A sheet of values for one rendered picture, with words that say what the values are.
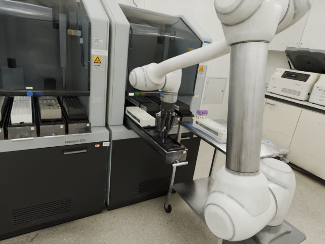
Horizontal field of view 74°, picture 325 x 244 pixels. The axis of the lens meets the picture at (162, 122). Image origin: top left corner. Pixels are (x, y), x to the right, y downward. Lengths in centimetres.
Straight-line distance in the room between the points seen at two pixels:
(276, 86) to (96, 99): 260
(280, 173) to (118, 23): 121
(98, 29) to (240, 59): 102
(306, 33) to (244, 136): 312
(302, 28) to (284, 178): 306
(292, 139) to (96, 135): 260
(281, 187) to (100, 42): 122
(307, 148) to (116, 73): 257
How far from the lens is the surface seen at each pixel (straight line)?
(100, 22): 148
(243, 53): 65
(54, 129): 144
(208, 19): 336
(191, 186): 186
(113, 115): 159
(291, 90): 334
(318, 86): 321
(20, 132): 144
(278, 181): 84
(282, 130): 342
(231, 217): 67
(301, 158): 335
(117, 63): 152
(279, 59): 422
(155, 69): 97
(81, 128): 146
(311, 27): 369
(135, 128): 146
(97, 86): 150
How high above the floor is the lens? 131
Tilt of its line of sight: 19 degrees down
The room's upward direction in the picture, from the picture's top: 7 degrees clockwise
